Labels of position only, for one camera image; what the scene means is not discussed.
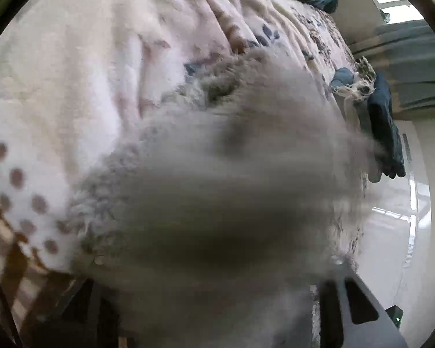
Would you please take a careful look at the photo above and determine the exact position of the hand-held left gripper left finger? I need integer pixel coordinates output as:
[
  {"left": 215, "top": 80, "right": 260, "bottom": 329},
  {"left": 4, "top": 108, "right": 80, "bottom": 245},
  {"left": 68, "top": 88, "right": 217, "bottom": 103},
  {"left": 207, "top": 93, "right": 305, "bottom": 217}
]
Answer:
[{"left": 22, "top": 275, "right": 124, "bottom": 348}]

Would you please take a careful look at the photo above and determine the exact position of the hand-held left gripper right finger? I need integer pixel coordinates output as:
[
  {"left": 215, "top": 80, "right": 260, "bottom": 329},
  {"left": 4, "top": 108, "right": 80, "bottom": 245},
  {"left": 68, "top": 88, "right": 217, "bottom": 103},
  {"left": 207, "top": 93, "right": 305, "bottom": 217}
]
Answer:
[{"left": 318, "top": 261, "right": 409, "bottom": 348}]

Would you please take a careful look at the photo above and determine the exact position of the grey fluffy blanket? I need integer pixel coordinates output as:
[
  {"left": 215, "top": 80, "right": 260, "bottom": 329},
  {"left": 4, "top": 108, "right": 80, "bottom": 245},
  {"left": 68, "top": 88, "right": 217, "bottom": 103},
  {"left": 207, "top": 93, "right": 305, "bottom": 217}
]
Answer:
[{"left": 67, "top": 47, "right": 385, "bottom": 348}]

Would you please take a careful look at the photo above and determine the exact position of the red checked cloth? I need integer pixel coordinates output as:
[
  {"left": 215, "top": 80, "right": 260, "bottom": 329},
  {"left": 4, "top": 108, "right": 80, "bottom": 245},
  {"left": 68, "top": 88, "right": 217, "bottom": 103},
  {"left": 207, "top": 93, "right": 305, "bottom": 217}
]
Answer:
[{"left": 0, "top": 196, "right": 82, "bottom": 334}]

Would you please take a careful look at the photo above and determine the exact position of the white polka dot blanket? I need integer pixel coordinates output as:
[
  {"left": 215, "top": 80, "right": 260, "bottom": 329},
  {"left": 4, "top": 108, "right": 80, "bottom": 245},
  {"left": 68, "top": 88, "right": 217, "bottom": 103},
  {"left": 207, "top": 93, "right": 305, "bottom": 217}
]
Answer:
[{"left": 0, "top": 0, "right": 189, "bottom": 272}]

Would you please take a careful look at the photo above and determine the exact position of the leopard print cloth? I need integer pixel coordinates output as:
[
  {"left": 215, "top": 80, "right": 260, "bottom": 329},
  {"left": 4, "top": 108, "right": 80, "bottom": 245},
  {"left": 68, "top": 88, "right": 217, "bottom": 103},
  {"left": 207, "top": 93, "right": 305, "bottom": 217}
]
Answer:
[{"left": 342, "top": 56, "right": 378, "bottom": 102}]

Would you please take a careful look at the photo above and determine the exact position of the grey curtain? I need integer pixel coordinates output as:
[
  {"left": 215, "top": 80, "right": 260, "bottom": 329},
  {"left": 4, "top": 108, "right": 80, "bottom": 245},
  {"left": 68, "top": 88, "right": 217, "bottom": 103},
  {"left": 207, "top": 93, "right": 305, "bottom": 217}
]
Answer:
[{"left": 348, "top": 20, "right": 435, "bottom": 111}]

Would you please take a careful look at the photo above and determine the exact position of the floral fleece blanket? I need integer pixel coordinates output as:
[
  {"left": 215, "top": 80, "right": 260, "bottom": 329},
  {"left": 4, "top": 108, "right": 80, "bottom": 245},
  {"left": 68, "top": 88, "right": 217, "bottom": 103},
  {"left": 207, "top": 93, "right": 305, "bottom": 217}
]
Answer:
[{"left": 138, "top": 0, "right": 378, "bottom": 272}]

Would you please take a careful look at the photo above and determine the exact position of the black cable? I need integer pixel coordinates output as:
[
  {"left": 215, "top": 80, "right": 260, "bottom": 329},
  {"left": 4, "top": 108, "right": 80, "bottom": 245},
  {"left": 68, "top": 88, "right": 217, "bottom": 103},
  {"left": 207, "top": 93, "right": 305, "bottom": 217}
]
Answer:
[{"left": 0, "top": 257, "right": 24, "bottom": 348}]

